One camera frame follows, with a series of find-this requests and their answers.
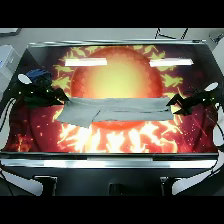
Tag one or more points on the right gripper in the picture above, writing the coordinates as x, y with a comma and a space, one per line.
182, 102

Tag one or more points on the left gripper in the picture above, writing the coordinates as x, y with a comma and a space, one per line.
58, 96

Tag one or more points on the grey pants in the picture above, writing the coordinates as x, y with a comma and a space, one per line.
116, 109

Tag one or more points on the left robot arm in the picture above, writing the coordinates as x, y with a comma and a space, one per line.
25, 93

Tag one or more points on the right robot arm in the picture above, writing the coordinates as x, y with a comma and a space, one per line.
210, 95

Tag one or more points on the blue garment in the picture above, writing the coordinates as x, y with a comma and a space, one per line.
37, 74

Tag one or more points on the white box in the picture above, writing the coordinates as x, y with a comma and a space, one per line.
6, 60

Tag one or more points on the silver frame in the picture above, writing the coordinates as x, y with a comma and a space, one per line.
100, 163

